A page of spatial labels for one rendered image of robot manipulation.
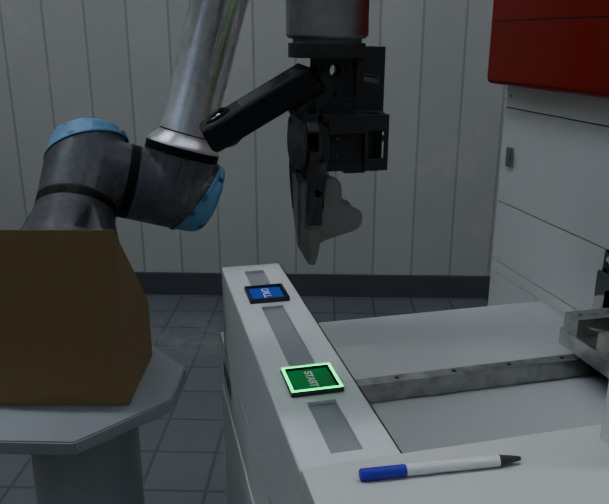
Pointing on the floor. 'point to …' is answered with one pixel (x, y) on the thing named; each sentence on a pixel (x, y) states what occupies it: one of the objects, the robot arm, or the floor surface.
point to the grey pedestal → (81, 439)
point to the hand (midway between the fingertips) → (304, 251)
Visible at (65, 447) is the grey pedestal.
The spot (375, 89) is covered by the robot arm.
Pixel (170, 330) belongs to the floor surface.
